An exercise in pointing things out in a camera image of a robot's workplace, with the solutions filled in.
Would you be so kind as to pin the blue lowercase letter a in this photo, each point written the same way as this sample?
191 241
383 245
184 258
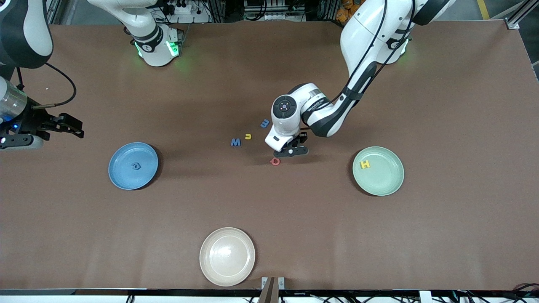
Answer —
138 168

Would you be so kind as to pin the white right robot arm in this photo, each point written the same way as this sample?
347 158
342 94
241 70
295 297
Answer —
151 46

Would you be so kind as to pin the red capital letter Q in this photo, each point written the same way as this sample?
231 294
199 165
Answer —
271 162

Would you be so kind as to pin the pile of orange items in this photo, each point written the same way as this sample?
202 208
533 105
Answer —
343 12

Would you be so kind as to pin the aluminium frame profile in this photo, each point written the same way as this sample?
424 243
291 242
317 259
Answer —
516 21

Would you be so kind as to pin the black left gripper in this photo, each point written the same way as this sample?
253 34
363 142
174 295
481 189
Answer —
302 137

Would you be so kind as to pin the pale green plate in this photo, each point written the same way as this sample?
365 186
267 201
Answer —
385 181

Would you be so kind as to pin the yellow capital letter H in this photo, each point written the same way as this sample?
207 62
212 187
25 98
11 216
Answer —
364 164

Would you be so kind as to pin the black equipment rack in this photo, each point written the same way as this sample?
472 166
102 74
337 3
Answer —
273 10

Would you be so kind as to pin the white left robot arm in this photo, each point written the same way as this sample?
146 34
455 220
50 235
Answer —
366 33

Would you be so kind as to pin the blue lowercase letter m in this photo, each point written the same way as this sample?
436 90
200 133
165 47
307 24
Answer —
265 123

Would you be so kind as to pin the white power strip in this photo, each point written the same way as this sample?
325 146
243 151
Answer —
191 17

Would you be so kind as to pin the metal camera post bracket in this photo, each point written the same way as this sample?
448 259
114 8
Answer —
269 290

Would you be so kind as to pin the beige plate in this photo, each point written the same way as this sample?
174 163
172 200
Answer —
227 256

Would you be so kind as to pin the blue capital letter W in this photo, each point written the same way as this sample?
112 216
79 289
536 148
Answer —
236 144

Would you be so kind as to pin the blue plate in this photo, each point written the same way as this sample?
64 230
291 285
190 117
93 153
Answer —
122 176

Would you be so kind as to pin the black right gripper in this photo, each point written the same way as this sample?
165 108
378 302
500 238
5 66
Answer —
28 123

